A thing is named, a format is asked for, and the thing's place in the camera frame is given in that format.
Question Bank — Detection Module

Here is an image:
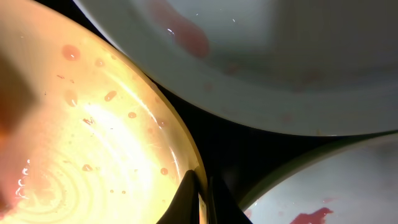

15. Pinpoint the light blue plate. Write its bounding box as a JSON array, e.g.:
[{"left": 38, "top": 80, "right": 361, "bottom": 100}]
[
  {"left": 239, "top": 133, "right": 397, "bottom": 224},
  {"left": 73, "top": 0, "right": 398, "bottom": 137}
]

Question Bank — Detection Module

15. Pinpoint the yellow plate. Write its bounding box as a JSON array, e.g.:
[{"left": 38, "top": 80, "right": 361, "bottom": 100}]
[{"left": 1, "top": 1, "right": 206, "bottom": 223}]

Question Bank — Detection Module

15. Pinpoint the light blue plate far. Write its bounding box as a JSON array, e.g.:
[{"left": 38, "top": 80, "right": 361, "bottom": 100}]
[{"left": 73, "top": 0, "right": 398, "bottom": 137}]

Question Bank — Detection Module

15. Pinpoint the light blue plate near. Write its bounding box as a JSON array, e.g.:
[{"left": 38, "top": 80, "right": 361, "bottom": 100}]
[{"left": 239, "top": 133, "right": 397, "bottom": 224}]

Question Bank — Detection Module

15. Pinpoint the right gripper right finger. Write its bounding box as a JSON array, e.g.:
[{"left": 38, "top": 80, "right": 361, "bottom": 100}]
[{"left": 208, "top": 176, "right": 252, "bottom": 224}]

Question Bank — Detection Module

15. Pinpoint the black round tray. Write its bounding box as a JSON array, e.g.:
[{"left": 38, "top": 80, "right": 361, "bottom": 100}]
[{"left": 34, "top": 0, "right": 398, "bottom": 212}]

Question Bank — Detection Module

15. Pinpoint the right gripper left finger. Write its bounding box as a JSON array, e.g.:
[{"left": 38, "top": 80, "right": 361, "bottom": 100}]
[{"left": 157, "top": 170, "right": 200, "bottom": 224}]

